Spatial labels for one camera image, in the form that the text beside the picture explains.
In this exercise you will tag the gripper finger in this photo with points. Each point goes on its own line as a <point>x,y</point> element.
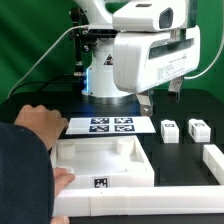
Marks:
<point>174,89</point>
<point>146,103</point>

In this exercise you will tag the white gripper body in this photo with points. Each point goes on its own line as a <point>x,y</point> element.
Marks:
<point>142,61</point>

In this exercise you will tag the white square table top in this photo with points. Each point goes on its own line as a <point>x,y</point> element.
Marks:
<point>104,162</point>

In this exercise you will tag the dark blue sleeve forearm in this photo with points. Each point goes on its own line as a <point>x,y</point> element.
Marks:
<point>26,177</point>

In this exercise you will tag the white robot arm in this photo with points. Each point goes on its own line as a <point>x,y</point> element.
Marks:
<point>100,85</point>

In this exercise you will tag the person's upper hand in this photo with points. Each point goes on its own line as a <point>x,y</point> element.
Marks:
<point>46,124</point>

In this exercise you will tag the person's lower hand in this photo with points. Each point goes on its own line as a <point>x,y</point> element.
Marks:
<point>62,178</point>

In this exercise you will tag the white marker tag sheet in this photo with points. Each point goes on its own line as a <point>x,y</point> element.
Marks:
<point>110,125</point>

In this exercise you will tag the black table mat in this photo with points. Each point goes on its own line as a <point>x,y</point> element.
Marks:
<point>174,164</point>

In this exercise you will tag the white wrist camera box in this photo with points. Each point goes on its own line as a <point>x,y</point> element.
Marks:
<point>150,15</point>

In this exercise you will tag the black camera on stand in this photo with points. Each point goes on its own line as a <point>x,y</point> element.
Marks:
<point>85,38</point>

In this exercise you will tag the white right fence rail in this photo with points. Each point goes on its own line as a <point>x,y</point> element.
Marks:
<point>214,159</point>

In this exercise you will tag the white fence rail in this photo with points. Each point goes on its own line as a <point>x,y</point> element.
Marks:
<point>214,159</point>
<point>140,201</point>

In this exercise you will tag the white front fence rail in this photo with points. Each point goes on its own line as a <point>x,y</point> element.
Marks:
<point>140,201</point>

